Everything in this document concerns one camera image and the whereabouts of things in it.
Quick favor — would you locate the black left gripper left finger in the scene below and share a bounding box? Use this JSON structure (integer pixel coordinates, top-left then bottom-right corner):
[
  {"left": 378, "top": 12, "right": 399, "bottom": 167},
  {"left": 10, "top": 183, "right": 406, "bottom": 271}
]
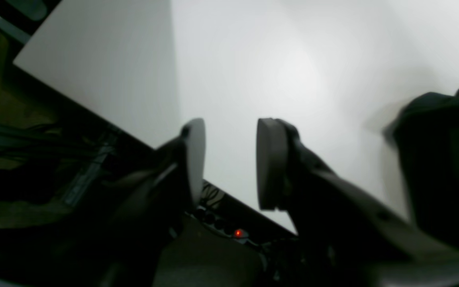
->
[{"left": 0, "top": 118, "right": 206, "bottom": 287}]

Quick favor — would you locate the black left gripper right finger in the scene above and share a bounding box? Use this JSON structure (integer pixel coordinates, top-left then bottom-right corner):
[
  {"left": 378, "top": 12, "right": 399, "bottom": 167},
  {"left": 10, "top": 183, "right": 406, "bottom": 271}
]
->
[{"left": 256, "top": 118, "right": 459, "bottom": 287}]

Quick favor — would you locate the black t-shirt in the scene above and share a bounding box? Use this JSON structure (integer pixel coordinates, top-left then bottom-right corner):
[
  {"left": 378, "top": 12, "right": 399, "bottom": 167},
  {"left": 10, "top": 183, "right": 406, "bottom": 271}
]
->
[{"left": 388, "top": 89, "right": 459, "bottom": 251}]

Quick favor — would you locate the black power strip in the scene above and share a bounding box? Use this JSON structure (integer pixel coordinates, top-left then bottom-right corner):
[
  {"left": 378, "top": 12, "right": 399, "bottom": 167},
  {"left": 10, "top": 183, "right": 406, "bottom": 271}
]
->
[{"left": 190, "top": 183, "right": 294, "bottom": 248}]

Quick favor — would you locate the aluminium frame rail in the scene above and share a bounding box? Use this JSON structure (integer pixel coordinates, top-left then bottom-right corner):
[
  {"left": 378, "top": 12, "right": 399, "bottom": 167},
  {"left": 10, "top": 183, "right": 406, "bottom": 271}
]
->
[{"left": 0, "top": 124, "right": 115, "bottom": 204}]

